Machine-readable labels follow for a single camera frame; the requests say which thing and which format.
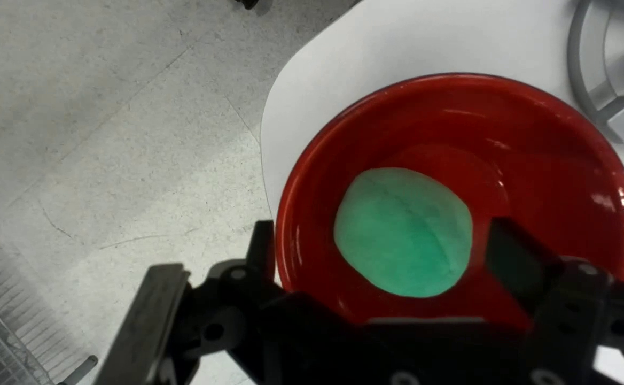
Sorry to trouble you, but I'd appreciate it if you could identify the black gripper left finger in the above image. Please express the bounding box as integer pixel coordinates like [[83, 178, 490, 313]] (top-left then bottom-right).
[[247, 218, 279, 286]]

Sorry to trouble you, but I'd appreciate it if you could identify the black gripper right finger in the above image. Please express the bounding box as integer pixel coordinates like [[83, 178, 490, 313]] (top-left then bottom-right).
[[485, 217, 565, 331]]

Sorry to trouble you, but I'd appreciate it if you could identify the green ball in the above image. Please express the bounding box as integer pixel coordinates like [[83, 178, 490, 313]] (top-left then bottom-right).
[[331, 168, 475, 300]]

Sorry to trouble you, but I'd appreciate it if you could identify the red bowl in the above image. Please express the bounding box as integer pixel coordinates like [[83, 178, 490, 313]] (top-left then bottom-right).
[[274, 70, 624, 335]]

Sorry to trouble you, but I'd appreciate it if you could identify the grey stove burner ring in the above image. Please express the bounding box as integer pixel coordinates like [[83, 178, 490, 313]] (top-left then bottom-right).
[[567, 0, 624, 155]]

